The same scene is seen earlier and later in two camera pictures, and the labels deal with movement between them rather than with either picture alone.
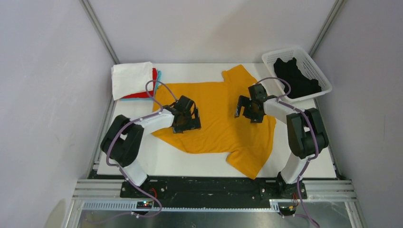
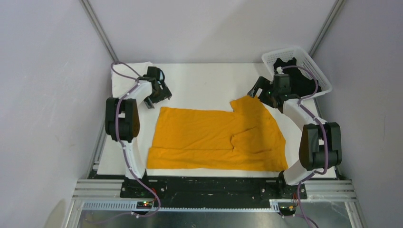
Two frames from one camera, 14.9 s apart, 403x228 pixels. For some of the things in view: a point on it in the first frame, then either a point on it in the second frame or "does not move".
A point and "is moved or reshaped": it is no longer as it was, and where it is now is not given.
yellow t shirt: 246,144 is moved or reshaped
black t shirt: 300,84 does not move
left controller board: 144,204 does not move
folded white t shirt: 131,78 does not move
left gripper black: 193,123 → 164,94
